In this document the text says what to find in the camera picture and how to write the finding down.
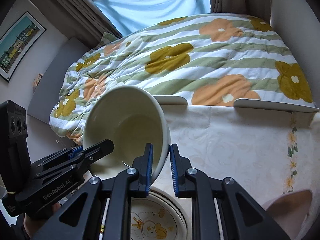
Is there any pink handled baking dish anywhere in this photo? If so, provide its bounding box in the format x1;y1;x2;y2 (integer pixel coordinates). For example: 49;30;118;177
262;189;312;239

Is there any light blue window cloth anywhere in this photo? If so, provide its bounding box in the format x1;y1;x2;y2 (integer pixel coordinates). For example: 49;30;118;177
92;0;210;36

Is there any cream ceramic bowl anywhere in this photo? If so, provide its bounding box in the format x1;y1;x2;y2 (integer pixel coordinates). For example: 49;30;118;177
82;86;171;181

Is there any white tray table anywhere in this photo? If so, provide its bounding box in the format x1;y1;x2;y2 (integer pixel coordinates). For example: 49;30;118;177
155;95;319;113

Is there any duck pattern plate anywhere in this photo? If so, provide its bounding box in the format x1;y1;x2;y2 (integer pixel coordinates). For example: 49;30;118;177
100;187;188;240

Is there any floral striped quilt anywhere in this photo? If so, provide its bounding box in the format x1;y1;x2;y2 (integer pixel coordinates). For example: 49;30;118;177
49;14;315;144

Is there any white floral tablecloth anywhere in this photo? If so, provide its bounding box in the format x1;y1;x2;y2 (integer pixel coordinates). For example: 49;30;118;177
85;103;320;240

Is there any brown curtain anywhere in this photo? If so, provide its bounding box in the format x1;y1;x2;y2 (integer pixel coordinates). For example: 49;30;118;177
30;0;271;47

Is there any person's left hand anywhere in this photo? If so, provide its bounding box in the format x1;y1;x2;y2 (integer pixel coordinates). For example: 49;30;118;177
23;202;61;238

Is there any framed wall picture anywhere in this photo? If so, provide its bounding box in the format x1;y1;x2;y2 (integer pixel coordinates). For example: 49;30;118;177
0;11;46;82

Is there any grey headboard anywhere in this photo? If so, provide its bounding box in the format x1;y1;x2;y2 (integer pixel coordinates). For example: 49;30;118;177
27;37;89;124

